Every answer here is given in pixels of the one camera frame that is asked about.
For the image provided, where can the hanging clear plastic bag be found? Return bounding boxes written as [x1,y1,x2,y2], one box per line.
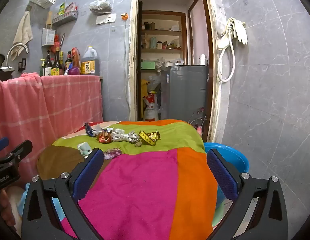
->
[89,0,112,15]

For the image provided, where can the dark cooking pot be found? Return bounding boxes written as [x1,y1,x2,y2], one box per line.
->
[0,51,14,80]

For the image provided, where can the orange plastic bottle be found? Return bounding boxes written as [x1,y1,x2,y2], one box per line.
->
[71,47,82,69]

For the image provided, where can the large cooking oil jug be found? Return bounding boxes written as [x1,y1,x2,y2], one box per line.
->
[81,46,100,75]

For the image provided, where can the white hanging plastic bag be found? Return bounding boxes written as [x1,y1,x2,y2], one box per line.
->
[214,14,229,37]

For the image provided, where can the pale green paper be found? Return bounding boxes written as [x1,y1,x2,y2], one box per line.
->
[77,142,92,158]

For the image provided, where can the wooden pantry shelf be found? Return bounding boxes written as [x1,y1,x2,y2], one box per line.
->
[141,11,187,65]

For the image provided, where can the orange red wrapper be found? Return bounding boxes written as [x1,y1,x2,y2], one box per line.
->
[96,129,112,144]

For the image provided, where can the white utensil holder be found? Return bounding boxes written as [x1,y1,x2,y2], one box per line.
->
[42,28,55,47]

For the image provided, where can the dark wooden door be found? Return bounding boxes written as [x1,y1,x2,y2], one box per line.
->
[136,1,143,120]

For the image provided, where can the multicoloured patchwork blanket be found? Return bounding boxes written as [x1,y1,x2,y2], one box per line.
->
[36,119,218,240]

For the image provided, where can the cream rubber gloves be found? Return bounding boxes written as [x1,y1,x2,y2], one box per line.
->
[231,17,248,45]

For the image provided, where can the metal faucet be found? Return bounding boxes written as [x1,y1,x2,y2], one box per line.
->
[6,43,29,67]

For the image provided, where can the white red rice bag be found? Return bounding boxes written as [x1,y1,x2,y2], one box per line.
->
[142,91,160,122]

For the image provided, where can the dark sauce bottle white label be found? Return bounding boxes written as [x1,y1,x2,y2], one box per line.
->
[42,50,53,77]

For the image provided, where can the red plastic bag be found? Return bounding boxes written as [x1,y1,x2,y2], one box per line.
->
[50,34,62,53]

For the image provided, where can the person's left hand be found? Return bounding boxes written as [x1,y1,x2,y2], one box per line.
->
[0,189,17,227]

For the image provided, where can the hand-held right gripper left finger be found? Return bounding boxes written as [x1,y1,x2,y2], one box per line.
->
[21,147,105,240]

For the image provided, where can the white printed ribbon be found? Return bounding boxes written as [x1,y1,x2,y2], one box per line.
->
[109,128,141,145]

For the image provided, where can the light blue cloth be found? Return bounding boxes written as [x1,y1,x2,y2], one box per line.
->
[17,182,65,230]

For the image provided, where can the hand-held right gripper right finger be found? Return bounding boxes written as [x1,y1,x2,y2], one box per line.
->
[206,148,288,240]

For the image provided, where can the beige hanging towel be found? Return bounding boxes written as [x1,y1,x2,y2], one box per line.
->
[12,11,33,62]

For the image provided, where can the grey washing machine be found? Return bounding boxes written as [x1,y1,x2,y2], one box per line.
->
[161,65,210,128]

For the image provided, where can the white wall socket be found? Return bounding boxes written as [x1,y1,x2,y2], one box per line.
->
[96,13,117,25]

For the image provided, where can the purple wrapper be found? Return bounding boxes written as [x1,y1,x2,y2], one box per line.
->
[104,148,123,159]

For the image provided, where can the blue snack wrapper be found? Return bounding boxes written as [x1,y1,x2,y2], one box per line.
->
[84,122,96,137]

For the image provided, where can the yellow wrapper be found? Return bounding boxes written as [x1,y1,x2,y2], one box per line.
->
[139,129,161,146]

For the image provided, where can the grey wall shelf rack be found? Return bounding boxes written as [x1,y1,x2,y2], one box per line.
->
[52,11,78,27]

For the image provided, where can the white hose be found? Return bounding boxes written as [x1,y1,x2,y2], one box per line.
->
[217,21,236,82]

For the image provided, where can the yellow bag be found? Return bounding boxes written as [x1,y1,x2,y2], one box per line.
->
[141,79,152,110]

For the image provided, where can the blue plastic bucket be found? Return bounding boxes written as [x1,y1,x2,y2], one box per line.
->
[204,142,250,203]

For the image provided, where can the pink plaid cloth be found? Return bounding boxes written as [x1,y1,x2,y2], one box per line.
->
[0,72,103,188]

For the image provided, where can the white wall cable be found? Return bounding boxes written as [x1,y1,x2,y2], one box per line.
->
[123,20,130,105]

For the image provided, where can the dark sauce bottle yellow label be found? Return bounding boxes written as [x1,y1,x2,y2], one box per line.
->
[51,46,63,76]

